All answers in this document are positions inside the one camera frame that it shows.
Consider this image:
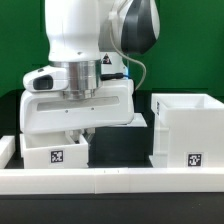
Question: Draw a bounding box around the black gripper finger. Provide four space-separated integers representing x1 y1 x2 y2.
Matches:
84 128 95 143
65 130 80 144

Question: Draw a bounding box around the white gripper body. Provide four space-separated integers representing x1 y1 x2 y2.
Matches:
20 66 134 134

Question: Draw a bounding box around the white small drawer box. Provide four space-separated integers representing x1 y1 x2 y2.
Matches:
20 132 89 169

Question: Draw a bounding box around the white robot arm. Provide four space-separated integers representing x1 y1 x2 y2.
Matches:
20 0 160 134

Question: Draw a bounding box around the white marker sheet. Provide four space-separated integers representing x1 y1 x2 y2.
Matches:
119 113 147 127

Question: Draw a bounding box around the white L-shaped boundary rail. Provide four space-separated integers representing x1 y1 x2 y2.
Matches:
0 168 224 195

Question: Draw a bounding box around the white left rail piece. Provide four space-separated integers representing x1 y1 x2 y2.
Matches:
0 136 15 169

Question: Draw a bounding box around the white drawer cabinet frame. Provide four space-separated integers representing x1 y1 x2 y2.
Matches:
150 93 224 168

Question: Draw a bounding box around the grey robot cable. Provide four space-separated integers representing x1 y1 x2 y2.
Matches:
109 13 148 92

